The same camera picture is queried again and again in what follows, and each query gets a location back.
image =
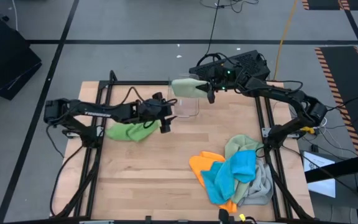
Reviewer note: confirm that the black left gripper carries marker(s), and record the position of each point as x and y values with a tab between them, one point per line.
152	110

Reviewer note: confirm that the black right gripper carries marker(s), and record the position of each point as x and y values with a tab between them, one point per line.
225	79

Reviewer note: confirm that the pale green microfiber towel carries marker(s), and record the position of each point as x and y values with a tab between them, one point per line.
186	88
239	143

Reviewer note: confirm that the clear plastic bin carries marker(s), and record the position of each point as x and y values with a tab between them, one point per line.
186	109

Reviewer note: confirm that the bright green microfiber towel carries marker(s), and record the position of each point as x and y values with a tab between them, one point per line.
126	132

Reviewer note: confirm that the orange microfiber towel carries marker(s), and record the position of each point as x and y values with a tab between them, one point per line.
204	163

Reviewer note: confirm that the blue microfiber towel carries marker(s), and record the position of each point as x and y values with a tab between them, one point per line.
241	165

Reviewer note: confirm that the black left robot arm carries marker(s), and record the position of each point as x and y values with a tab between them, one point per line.
98	113

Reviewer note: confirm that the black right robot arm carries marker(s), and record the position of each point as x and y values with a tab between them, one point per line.
284	93

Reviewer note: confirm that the grey microfiber towel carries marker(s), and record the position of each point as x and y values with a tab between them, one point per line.
259	189

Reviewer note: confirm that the black perforated computer case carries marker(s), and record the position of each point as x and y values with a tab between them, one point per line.
253	62

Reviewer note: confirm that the yellow plug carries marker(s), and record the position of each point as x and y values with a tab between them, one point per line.
309	129

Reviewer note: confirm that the black device with yellow tag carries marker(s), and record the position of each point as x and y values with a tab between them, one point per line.
223	217

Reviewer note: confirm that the large hazard striped floor mat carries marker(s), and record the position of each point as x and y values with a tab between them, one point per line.
343	71

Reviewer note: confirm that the white display screen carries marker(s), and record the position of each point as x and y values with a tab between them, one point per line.
320	186

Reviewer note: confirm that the black metal beam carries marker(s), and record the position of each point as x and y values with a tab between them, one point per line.
337	169

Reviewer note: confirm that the black floor box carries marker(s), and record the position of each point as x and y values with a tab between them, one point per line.
5	59

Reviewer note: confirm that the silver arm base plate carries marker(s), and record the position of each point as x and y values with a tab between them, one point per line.
266	132

